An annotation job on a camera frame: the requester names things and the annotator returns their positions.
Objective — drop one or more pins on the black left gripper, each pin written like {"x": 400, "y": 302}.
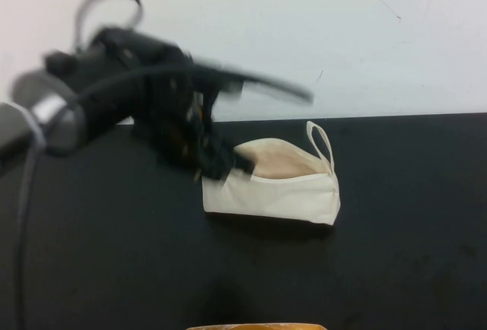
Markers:
{"x": 167, "y": 109}

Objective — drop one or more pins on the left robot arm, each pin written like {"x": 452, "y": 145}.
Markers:
{"x": 61, "y": 117}

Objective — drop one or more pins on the cream fabric pencil case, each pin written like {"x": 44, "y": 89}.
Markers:
{"x": 285, "y": 200}

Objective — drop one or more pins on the yellow brown cardboard piece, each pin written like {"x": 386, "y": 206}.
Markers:
{"x": 255, "y": 327}

